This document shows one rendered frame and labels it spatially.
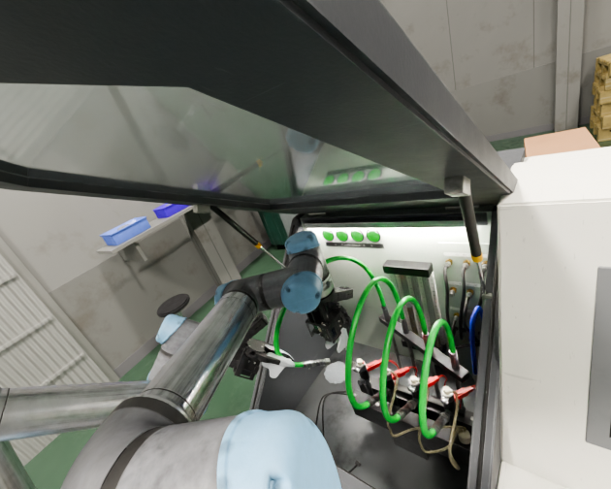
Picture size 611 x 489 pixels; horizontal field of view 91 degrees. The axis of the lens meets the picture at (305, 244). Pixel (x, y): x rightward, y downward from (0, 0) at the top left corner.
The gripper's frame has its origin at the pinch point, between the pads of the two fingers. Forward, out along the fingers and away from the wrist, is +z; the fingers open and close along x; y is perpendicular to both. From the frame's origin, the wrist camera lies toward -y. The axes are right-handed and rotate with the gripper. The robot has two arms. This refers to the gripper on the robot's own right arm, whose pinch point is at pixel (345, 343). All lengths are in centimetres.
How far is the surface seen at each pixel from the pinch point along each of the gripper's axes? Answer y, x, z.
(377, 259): -31.0, -2.7, -7.0
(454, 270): -30.6, 21.1, -5.6
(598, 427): -3, 50, 6
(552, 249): -11, 43, -26
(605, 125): -544, 85, 103
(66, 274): 9, -296, 6
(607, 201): -13, 49, -33
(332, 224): -28.1, -14.5, -22.1
